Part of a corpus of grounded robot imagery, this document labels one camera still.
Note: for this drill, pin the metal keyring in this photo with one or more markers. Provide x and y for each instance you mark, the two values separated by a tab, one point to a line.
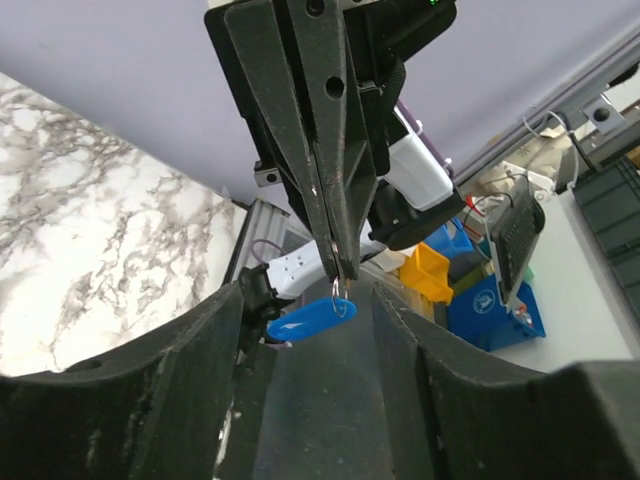
339	297

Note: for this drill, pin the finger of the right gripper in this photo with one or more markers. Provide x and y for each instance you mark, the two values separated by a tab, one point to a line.
317	47
256	38

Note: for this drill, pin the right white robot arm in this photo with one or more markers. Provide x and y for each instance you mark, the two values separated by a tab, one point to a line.
412	199

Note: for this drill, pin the aluminium frame profile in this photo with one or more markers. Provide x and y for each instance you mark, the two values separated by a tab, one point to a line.
260	240

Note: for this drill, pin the yellow storage bin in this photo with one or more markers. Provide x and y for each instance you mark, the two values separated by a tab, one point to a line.
426	271

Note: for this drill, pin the blue key tag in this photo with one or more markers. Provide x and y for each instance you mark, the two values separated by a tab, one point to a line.
314	318

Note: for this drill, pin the blue storage box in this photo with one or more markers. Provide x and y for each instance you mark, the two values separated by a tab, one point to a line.
477	316

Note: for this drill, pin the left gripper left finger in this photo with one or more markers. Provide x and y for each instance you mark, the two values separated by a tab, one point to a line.
183	401

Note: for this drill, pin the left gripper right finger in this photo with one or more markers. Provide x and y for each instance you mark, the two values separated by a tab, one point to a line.
454	411

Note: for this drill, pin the black keyboard device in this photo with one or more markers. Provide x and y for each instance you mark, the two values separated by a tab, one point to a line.
513	229

